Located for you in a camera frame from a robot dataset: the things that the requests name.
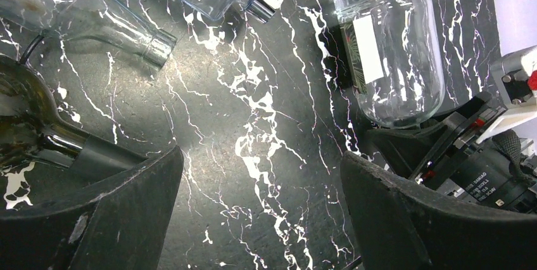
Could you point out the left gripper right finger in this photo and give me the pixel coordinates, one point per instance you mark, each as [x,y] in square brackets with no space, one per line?
[399,224]

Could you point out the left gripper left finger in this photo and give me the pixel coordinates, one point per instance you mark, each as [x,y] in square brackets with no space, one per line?
[117,223]

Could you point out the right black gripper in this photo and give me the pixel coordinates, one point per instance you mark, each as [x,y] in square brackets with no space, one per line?
[409,152]

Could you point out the clear round silver-cap bottle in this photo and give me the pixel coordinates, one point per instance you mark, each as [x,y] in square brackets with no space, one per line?
[393,54]

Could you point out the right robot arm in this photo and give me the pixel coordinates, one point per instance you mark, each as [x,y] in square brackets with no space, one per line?
[517,193]

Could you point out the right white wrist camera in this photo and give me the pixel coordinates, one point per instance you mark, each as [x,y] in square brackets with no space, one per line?
[515,77]

